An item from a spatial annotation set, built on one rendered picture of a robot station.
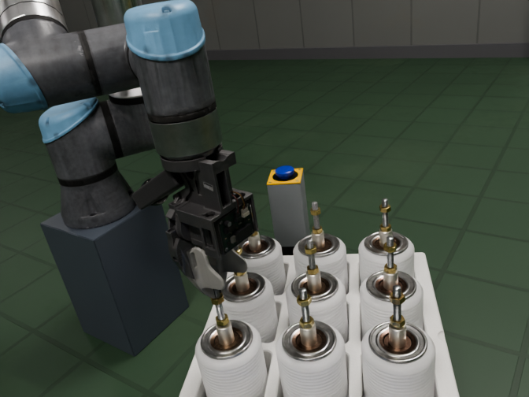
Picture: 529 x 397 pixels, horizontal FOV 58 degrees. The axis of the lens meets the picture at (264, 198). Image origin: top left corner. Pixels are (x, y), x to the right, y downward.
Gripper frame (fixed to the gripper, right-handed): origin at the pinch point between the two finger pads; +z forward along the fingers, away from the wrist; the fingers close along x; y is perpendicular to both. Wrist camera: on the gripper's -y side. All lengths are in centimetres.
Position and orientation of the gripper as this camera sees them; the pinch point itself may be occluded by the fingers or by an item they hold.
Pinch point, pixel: (211, 284)
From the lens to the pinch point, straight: 65.5
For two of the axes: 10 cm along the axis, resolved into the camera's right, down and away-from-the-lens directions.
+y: 7.7, 2.0, -6.1
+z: 1.4, 8.8, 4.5
